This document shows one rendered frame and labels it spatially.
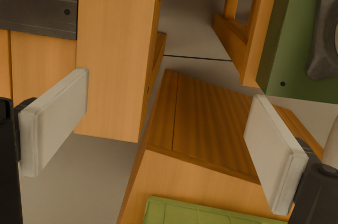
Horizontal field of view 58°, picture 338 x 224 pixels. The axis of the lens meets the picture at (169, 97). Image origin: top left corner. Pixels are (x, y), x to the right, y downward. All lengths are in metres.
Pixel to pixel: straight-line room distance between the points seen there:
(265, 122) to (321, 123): 1.61
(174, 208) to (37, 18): 0.56
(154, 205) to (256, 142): 0.68
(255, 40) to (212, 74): 0.91
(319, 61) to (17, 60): 0.57
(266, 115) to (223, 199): 0.72
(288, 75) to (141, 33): 0.28
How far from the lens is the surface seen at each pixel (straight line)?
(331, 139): 0.49
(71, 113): 0.17
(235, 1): 1.24
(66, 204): 2.05
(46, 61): 0.67
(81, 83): 0.18
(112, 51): 0.60
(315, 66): 0.58
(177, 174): 0.82
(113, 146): 1.73
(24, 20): 0.64
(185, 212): 0.85
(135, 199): 0.88
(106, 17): 0.59
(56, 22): 0.62
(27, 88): 0.70
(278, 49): 0.57
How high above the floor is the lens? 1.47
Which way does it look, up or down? 69 degrees down
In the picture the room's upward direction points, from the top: 171 degrees counter-clockwise
